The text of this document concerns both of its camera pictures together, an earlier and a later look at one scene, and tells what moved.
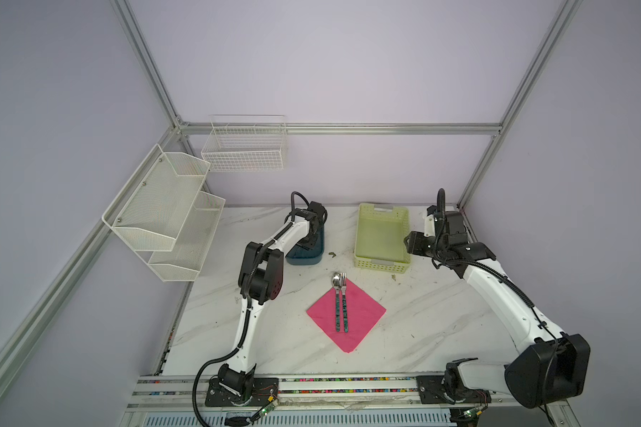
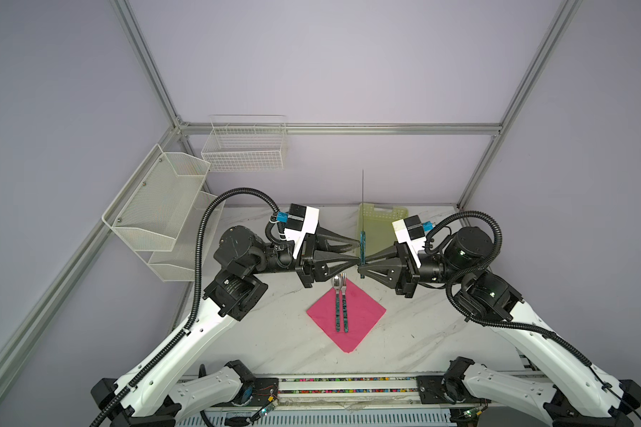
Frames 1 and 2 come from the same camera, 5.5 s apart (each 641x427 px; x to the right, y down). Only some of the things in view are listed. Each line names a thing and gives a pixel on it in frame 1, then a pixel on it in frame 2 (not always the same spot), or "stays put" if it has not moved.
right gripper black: (412, 242) -> (399, 269)
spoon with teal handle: (336, 279) stays put
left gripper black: (309, 245) -> (311, 260)
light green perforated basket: (380, 230) stays put
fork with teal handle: (343, 279) stays put
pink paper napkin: (364, 314) stays put
